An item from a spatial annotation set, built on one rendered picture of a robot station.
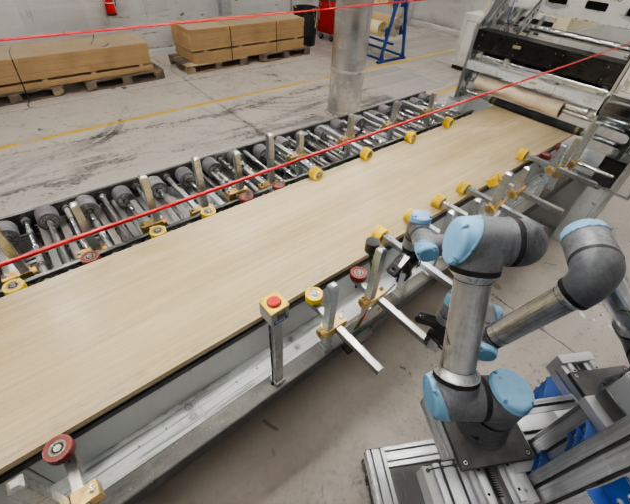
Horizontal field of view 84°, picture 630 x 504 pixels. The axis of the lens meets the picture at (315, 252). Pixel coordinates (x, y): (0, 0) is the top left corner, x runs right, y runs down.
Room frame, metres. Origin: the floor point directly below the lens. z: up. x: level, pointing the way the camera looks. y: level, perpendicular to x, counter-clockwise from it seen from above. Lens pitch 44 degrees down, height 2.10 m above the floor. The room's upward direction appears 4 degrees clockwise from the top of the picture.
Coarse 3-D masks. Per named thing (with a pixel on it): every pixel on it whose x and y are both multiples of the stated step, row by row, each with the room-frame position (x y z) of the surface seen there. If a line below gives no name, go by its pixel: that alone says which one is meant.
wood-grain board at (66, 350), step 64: (448, 128) 2.84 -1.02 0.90; (512, 128) 2.93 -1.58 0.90; (320, 192) 1.78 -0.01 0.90; (384, 192) 1.83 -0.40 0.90; (448, 192) 1.88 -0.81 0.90; (128, 256) 1.14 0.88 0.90; (192, 256) 1.17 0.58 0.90; (256, 256) 1.20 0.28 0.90; (320, 256) 1.23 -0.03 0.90; (0, 320) 0.74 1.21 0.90; (64, 320) 0.77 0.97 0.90; (128, 320) 0.79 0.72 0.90; (192, 320) 0.81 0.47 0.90; (256, 320) 0.84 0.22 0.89; (0, 384) 0.50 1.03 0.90; (64, 384) 0.51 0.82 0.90; (128, 384) 0.53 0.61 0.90; (0, 448) 0.31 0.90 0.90
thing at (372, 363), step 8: (320, 304) 0.97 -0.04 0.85; (320, 312) 0.93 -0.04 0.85; (336, 328) 0.85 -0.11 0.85; (344, 328) 0.86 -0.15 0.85; (344, 336) 0.82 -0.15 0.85; (352, 336) 0.82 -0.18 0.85; (352, 344) 0.78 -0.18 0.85; (360, 344) 0.78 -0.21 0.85; (360, 352) 0.75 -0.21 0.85; (368, 352) 0.75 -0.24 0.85; (368, 360) 0.71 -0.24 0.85; (376, 360) 0.72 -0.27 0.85; (376, 368) 0.68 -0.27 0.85
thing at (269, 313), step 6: (270, 294) 0.71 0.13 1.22; (276, 294) 0.71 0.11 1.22; (264, 300) 0.69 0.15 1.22; (282, 300) 0.69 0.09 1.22; (264, 306) 0.66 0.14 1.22; (270, 306) 0.66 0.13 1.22; (276, 306) 0.66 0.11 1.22; (282, 306) 0.67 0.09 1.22; (288, 306) 0.67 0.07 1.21; (264, 312) 0.66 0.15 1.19; (270, 312) 0.64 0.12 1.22; (276, 312) 0.64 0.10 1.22; (288, 312) 0.67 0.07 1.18; (264, 318) 0.66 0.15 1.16; (270, 318) 0.63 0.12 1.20; (276, 318) 0.64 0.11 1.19; (270, 324) 0.64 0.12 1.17
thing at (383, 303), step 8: (360, 288) 1.10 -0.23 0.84; (384, 304) 0.99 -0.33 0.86; (392, 312) 0.95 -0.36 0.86; (400, 312) 0.95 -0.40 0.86; (400, 320) 0.91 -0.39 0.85; (408, 320) 0.91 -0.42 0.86; (408, 328) 0.88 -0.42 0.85; (416, 328) 0.87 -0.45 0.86; (416, 336) 0.85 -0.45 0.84; (424, 336) 0.84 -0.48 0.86
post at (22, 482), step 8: (16, 480) 0.19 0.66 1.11; (24, 480) 0.19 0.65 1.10; (32, 480) 0.20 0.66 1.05; (8, 488) 0.18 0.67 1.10; (16, 488) 0.18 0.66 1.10; (24, 488) 0.18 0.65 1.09; (32, 488) 0.19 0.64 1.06; (40, 488) 0.20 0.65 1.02; (48, 488) 0.21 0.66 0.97; (8, 496) 0.16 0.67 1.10; (16, 496) 0.17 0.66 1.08; (24, 496) 0.17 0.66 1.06; (32, 496) 0.18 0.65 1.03; (40, 496) 0.18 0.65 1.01; (48, 496) 0.19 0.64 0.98; (56, 496) 0.20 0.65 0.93; (64, 496) 0.21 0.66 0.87
